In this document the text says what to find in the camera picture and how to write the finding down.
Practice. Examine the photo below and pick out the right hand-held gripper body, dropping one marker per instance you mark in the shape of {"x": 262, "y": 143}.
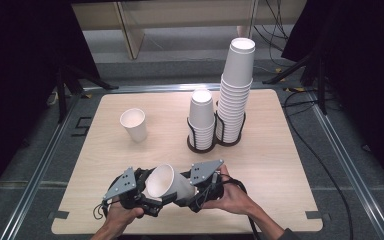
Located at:
{"x": 203, "y": 171}

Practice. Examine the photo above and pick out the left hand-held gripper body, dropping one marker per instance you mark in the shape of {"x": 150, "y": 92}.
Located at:
{"x": 123, "y": 185}

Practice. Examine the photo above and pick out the white paper cup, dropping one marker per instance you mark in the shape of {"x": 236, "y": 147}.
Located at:
{"x": 135, "y": 125}
{"x": 170, "y": 183}

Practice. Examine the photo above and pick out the tall stack of white cups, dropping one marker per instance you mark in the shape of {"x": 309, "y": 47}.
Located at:
{"x": 235, "y": 90}

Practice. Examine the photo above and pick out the person's left hand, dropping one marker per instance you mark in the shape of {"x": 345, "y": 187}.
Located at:
{"x": 121, "y": 216}

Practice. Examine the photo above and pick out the person's right hand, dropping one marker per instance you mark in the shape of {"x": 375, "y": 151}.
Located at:
{"x": 233, "y": 200}

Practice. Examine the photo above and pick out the short stack of white cups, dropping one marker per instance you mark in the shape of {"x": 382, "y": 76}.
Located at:
{"x": 201, "y": 115}

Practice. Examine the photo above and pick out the black metal stand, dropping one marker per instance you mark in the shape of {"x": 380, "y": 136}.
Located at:
{"x": 320, "y": 86}
{"x": 61, "y": 96}

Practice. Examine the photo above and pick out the yellow tape bits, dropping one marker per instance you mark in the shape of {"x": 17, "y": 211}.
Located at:
{"x": 295, "y": 89}

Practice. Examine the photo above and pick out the black curtain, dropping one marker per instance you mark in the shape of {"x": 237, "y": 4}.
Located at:
{"x": 363, "y": 66}
{"x": 16, "y": 83}

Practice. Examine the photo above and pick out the metal floor rail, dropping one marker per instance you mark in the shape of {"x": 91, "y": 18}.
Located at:
{"x": 353, "y": 173}
{"x": 166, "y": 87}
{"x": 36, "y": 173}

